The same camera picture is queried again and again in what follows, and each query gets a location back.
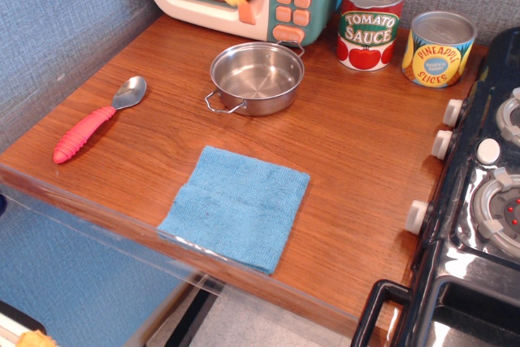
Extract silver metal pot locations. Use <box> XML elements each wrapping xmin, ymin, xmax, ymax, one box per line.
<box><xmin>205</xmin><ymin>41</ymin><xmax>306</xmax><ymax>117</ymax></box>

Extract toy microwave teal and orange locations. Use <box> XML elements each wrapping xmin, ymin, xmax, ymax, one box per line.
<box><xmin>145</xmin><ymin>0</ymin><xmax>350</xmax><ymax>47</ymax></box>

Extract tomato sauce can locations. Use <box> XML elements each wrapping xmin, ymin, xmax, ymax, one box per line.
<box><xmin>336</xmin><ymin>0</ymin><xmax>405</xmax><ymax>72</ymax></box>

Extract pineapple slices can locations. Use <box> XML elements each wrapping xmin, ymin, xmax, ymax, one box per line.
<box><xmin>401</xmin><ymin>11</ymin><xmax>477</xmax><ymax>89</ymax></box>

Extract blue folded cloth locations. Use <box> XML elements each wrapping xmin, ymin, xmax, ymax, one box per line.
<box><xmin>158</xmin><ymin>146</ymin><xmax>310</xmax><ymax>275</ymax></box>

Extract white stove knob top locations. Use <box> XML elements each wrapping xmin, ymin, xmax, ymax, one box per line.
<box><xmin>443</xmin><ymin>99</ymin><xmax>464</xmax><ymax>128</ymax></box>

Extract white stove knob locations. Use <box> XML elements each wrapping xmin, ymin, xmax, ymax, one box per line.
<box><xmin>405</xmin><ymin>200</ymin><xmax>429</xmax><ymax>235</ymax></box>
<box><xmin>431</xmin><ymin>130</ymin><xmax>453</xmax><ymax>160</ymax></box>
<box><xmin>443</xmin><ymin>99</ymin><xmax>464</xmax><ymax>128</ymax></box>

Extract white stove knob middle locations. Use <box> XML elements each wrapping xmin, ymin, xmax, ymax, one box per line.
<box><xmin>431</xmin><ymin>130</ymin><xmax>453</xmax><ymax>160</ymax></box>

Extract white stove knob bottom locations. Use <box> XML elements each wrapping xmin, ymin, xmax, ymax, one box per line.
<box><xmin>405</xmin><ymin>200</ymin><xmax>429</xmax><ymax>235</ymax></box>

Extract black toy stove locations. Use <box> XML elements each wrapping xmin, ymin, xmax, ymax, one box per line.
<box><xmin>352</xmin><ymin>28</ymin><xmax>519</xmax><ymax>346</ymax></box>

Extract yellow fuzzy object corner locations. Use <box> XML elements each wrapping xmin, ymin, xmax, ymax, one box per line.
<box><xmin>15</xmin><ymin>331</ymin><xmax>58</xmax><ymax>347</ymax></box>

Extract spoon with red handle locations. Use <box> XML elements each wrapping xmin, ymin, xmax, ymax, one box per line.
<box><xmin>52</xmin><ymin>76</ymin><xmax>147</xmax><ymax>164</ymax></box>

